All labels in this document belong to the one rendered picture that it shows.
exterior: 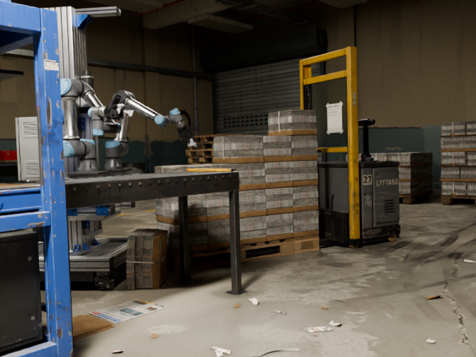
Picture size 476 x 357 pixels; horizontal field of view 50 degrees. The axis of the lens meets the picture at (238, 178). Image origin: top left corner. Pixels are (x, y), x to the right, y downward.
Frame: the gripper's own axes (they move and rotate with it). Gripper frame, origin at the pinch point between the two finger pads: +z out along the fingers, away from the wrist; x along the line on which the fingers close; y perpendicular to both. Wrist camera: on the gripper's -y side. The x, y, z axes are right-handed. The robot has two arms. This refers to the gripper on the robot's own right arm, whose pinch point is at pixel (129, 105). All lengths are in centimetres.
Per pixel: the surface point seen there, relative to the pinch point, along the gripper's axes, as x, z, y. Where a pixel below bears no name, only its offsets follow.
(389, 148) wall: -789, -67, -75
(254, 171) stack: -143, 8, 28
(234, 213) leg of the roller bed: -49, 50, 65
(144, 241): -33, -12, 86
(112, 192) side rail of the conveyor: 44, 35, 56
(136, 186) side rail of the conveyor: 30, 38, 52
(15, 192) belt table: 97, 32, 59
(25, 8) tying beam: 108, 47, -15
